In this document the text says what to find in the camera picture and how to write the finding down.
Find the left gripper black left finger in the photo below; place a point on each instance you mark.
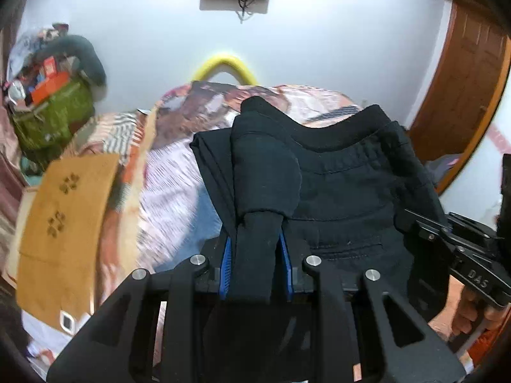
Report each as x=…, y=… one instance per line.
x=151, y=328

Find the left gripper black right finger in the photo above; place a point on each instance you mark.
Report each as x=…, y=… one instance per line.
x=334, y=328

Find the black pants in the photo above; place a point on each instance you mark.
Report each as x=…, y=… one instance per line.
x=336, y=188

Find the orange sleeve right forearm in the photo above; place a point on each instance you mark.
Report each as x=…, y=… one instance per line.
x=483, y=344

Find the right hand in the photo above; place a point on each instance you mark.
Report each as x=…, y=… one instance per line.
x=466, y=314

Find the white small device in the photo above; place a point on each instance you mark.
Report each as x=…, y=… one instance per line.
x=67, y=322

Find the white cloth garment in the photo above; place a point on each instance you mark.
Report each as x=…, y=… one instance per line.
x=44, y=342

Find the brown cardboard box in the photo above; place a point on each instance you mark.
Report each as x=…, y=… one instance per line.
x=59, y=246

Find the newspaper print bed sheet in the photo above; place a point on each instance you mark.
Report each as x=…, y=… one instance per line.
x=173, y=177

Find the wooden door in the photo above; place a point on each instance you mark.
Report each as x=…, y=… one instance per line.
x=465, y=90

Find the folded blue jeans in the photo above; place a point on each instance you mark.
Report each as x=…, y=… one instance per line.
x=205, y=224

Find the green bag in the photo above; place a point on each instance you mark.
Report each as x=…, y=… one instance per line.
x=45, y=132

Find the orange box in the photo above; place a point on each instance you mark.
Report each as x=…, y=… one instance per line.
x=52, y=78

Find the yellow curved tube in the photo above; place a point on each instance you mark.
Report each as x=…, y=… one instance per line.
x=225, y=63

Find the dark grey plush pillow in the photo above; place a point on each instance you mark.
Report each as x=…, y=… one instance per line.
x=81, y=48

